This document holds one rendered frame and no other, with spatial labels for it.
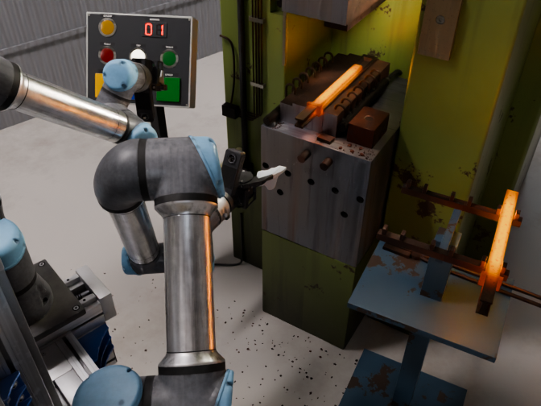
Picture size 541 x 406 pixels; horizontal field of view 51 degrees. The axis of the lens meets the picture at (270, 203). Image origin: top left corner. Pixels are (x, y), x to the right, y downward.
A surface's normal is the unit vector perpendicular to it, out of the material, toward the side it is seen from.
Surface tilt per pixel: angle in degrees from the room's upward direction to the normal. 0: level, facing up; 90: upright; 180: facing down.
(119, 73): 60
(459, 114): 90
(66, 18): 90
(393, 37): 90
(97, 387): 8
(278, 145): 90
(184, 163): 39
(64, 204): 0
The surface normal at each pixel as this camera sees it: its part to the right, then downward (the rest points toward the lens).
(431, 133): -0.52, 0.55
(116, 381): -0.13, -0.75
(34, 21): 0.66, 0.48
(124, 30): -0.09, 0.17
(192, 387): 0.14, -0.20
